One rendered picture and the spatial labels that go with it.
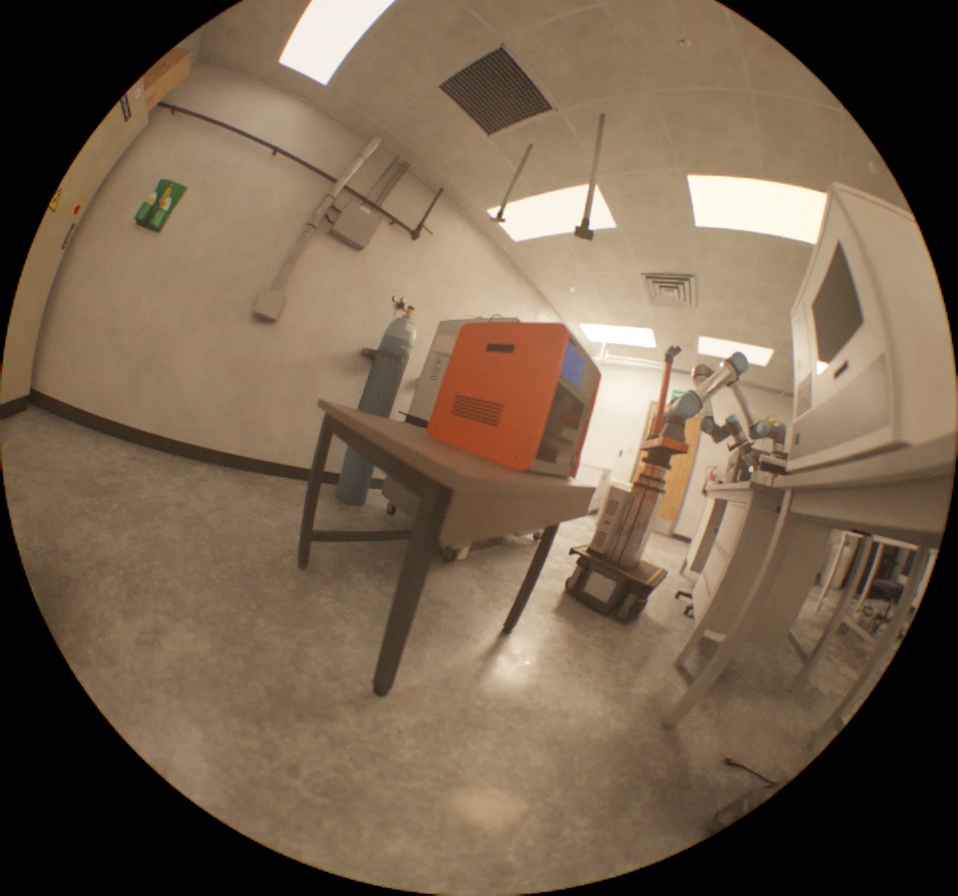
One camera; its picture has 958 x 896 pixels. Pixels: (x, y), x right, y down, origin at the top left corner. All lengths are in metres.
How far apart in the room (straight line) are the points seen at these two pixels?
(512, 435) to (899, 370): 0.87
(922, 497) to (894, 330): 0.24
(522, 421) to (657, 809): 1.22
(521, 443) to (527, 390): 0.14
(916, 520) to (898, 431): 0.12
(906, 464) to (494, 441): 0.89
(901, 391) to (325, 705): 1.25
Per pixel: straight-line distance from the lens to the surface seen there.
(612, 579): 1.66
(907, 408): 0.57
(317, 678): 0.94
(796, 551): 1.64
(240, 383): 2.10
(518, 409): 0.77
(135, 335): 2.26
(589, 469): 4.66
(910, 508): 0.54
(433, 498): 0.53
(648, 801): 1.05
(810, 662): 1.88
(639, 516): 1.72
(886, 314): 0.62
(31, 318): 2.49
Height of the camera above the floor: 0.78
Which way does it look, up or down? 2 degrees up
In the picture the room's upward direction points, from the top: 18 degrees clockwise
